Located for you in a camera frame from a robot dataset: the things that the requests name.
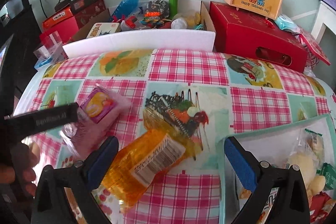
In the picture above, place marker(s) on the pink swiss roll packet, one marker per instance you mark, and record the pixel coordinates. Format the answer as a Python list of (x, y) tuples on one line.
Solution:
[(96, 115)]

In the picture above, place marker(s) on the white and teal tray box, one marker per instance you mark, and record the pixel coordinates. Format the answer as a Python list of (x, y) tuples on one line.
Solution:
[(273, 145)]

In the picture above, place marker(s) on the black cabinet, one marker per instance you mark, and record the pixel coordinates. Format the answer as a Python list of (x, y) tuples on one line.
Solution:
[(19, 38)]

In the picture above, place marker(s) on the person's left hand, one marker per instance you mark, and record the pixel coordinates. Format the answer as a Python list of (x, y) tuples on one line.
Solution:
[(25, 157)]

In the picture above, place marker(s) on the clear acrylic box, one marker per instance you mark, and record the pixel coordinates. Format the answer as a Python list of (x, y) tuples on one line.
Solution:
[(50, 52)]

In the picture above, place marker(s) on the clear bag yellow puffs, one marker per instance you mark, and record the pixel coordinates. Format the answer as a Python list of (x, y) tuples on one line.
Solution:
[(308, 153)]

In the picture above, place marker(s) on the large red gift box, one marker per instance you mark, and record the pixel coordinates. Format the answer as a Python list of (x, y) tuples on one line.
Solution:
[(247, 34)]

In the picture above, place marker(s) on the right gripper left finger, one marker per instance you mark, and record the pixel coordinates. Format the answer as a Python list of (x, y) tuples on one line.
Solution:
[(51, 204)]

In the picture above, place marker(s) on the blue liquid plastic bottle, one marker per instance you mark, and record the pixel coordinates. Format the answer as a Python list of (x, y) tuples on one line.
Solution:
[(124, 9)]

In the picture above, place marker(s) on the small red snack packet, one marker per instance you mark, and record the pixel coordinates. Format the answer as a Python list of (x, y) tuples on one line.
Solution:
[(321, 206)]

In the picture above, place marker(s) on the orange transparent snack packet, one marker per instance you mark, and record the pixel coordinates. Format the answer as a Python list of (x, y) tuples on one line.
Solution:
[(151, 155)]

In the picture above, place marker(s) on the white green korean snack packet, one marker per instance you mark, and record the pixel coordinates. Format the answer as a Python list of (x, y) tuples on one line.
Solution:
[(243, 195)]

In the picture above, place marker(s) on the checked cake pattern tablecloth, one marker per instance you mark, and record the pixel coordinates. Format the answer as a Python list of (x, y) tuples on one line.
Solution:
[(206, 94)]

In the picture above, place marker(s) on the red gift box stack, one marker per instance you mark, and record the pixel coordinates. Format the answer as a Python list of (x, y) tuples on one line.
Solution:
[(67, 24)]

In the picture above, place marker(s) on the white foam board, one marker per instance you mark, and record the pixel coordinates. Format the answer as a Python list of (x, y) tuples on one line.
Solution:
[(182, 39)]

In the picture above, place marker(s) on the orange black flat box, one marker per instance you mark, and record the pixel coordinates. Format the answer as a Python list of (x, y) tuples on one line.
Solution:
[(71, 9)]

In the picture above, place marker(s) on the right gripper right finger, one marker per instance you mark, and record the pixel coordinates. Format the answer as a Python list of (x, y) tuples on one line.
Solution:
[(291, 203)]

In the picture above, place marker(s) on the cardboard box of toys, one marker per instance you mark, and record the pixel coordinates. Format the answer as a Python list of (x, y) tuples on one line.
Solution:
[(192, 15)]

